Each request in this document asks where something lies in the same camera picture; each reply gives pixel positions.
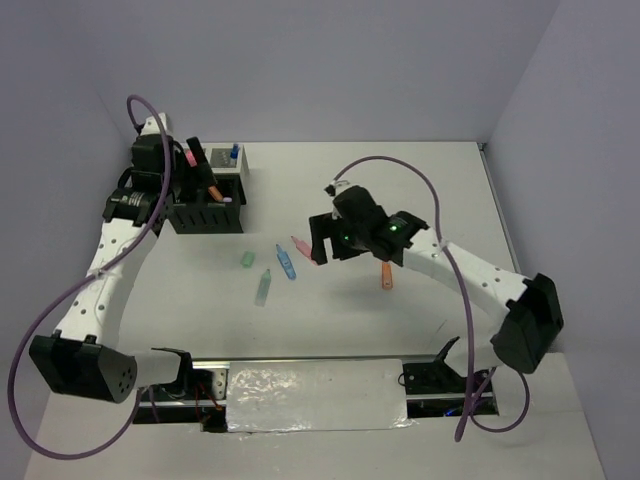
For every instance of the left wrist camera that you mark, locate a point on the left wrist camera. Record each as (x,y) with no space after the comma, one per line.
(152,127)

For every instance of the blue highlighter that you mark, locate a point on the blue highlighter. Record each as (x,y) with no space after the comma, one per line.
(285,262)

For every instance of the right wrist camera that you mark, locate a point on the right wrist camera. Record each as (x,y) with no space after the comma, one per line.
(335,187)

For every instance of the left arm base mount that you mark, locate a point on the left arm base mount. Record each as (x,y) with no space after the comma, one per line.
(203,406)

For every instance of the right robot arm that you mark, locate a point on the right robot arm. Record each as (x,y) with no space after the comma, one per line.
(525,312)

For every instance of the pink highlighter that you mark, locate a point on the pink highlighter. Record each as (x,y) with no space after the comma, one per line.
(304,248)

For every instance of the green highlighter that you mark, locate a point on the green highlighter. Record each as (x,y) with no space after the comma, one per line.
(263,289)

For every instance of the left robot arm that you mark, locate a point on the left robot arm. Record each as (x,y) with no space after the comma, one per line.
(80,358)

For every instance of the orange tip grey highlighter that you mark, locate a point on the orange tip grey highlighter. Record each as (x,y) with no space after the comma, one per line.
(215,194)

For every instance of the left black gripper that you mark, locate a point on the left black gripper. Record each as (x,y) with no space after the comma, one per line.
(199,177)

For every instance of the black slotted organizer box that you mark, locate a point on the black slotted organizer box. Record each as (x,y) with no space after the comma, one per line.
(196,212)

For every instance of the blue cap spray bottle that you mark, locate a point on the blue cap spray bottle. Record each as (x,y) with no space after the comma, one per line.
(234,153)

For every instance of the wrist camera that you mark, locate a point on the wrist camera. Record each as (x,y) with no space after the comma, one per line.
(152,127)
(335,187)

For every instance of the green marker cap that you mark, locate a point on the green marker cap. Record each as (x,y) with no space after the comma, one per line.
(248,259)

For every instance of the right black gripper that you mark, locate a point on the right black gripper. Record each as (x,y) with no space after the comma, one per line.
(325,226)

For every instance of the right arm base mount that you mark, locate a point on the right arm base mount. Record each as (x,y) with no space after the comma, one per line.
(432,390)

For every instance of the grey mesh organizer box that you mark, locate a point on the grey mesh organizer box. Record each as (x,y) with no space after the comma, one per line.
(228,159)

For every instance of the pink cap bottle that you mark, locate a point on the pink cap bottle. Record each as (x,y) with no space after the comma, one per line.
(190,158)

